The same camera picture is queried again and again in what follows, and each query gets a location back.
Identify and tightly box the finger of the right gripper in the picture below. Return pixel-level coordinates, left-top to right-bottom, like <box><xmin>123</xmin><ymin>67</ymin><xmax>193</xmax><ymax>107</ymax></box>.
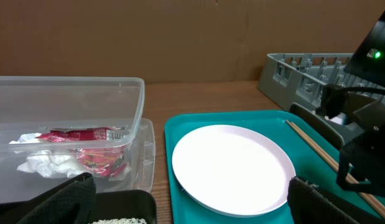
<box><xmin>336</xmin><ymin>152</ymin><xmax>374</xmax><ymax>193</ymax></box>

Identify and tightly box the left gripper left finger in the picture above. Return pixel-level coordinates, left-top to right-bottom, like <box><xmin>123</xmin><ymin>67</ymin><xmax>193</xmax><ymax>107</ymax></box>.
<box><xmin>0</xmin><ymin>173</ymin><xmax>96</xmax><ymax>224</ymax></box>

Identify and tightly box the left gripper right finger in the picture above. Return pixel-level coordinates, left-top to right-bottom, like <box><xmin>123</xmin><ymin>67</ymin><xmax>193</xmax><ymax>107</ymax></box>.
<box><xmin>287</xmin><ymin>176</ymin><xmax>385</xmax><ymax>224</ymax></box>

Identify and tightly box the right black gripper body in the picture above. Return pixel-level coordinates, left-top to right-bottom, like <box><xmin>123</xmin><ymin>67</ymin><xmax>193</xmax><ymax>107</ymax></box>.
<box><xmin>316</xmin><ymin>84</ymin><xmax>385</xmax><ymax>197</ymax></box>

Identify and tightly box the wooden chopstick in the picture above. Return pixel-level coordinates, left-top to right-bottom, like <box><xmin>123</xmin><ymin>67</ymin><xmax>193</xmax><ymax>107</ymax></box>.
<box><xmin>286</xmin><ymin>121</ymin><xmax>338</xmax><ymax>171</ymax></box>
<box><xmin>286</xmin><ymin>120</ymin><xmax>385</xmax><ymax>219</ymax></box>

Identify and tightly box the white tissue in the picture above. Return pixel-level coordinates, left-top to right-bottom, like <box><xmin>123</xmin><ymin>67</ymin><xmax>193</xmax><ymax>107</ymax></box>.
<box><xmin>17</xmin><ymin>150</ymin><xmax>88</xmax><ymax>179</ymax></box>

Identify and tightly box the red snack wrapper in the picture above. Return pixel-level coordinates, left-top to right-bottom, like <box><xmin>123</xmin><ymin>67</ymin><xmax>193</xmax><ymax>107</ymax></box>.
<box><xmin>37</xmin><ymin>126</ymin><xmax>130</xmax><ymax>177</ymax></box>

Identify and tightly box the pile of rice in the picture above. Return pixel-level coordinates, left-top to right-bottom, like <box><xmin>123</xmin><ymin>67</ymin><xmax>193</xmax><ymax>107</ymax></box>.
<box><xmin>90</xmin><ymin>218</ymin><xmax>147</xmax><ymax>224</ymax></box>

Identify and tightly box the pink round plate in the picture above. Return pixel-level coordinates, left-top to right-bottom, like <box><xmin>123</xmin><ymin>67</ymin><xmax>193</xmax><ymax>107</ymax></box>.
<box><xmin>172</xmin><ymin>124</ymin><xmax>296</xmax><ymax>218</ymax></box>

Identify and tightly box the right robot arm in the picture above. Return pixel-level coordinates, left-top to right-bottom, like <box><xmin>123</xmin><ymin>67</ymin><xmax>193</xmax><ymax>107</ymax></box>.
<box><xmin>315</xmin><ymin>11</ymin><xmax>385</xmax><ymax>197</ymax></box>

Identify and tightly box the black tray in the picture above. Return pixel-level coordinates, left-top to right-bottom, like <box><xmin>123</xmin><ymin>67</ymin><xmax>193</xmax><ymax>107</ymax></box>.
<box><xmin>88</xmin><ymin>190</ymin><xmax>157</xmax><ymax>224</ymax></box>

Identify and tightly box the clear plastic bin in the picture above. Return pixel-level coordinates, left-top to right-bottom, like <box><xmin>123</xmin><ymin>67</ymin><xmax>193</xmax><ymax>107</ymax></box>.
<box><xmin>0</xmin><ymin>77</ymin><xmax>155</xmax><ymax>203</ymax></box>

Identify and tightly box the grey dish rack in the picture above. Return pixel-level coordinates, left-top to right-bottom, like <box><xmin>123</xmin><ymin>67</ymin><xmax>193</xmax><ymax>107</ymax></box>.
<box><xmin>257</xmin><ymin>52</ymin><xmax>385</xmax><ymax>150</ymax></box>

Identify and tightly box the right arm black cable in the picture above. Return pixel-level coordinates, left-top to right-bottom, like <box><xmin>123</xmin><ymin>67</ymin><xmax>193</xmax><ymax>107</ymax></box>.
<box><xmin>335</xmin><ymin>86</ymin><xmax>385</xmax><ymax>97</ymax></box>

